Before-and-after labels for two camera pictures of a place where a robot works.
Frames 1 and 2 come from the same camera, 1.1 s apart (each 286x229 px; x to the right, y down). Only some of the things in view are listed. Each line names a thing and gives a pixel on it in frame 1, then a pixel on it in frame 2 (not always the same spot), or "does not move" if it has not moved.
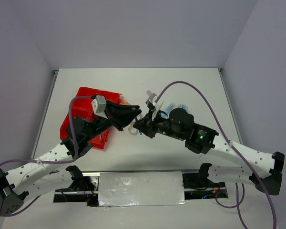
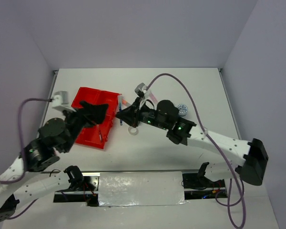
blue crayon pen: x=137 y=120 → x=120 y=106
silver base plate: x=140 y=189 does not move
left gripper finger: x=124 y=114 → x=95 y=112
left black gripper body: x=102 y=124 → x=75 y=122
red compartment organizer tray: x=83 y=107 does not move
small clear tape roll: x=132 y=130 does not move
